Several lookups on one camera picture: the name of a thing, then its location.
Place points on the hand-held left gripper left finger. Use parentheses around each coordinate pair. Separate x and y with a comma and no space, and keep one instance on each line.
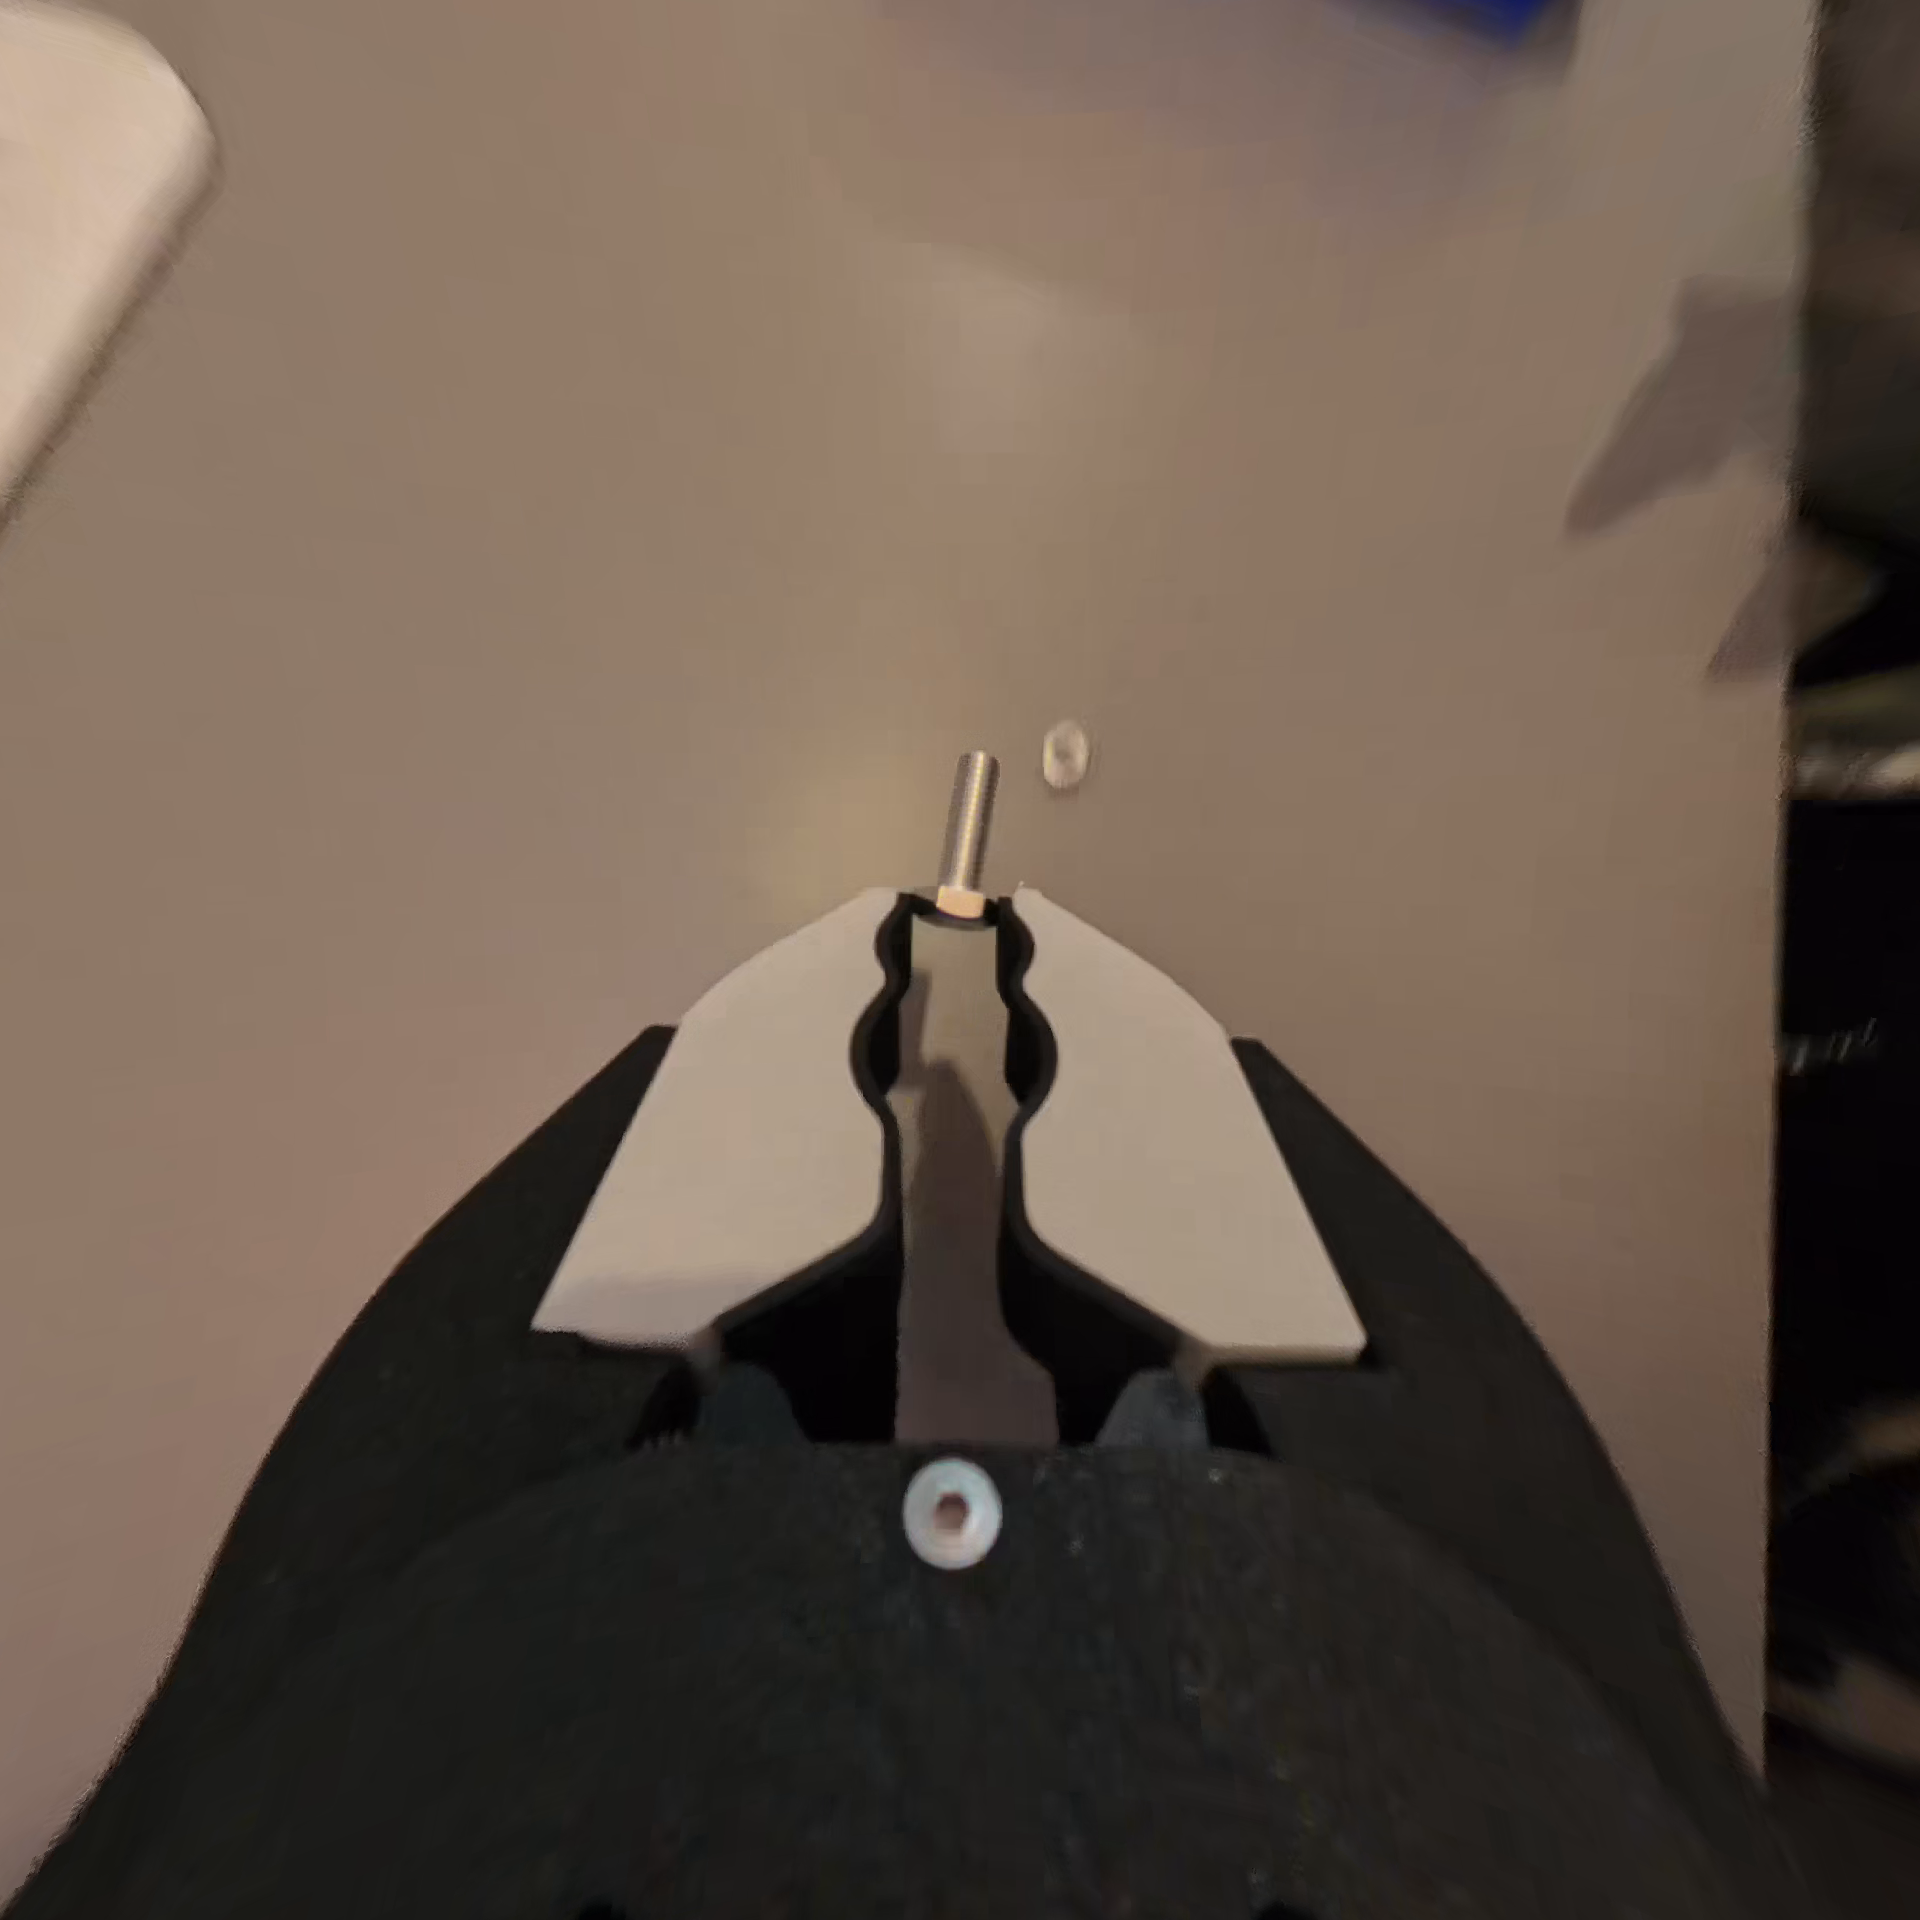
(735,1156)

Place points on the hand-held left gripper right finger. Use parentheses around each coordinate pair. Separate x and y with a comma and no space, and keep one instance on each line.
(1170,1170)

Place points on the steel hex bolt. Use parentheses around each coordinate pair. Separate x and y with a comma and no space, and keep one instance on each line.
(973,816)

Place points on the white board stand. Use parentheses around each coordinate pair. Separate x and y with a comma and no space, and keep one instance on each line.
(72,224)

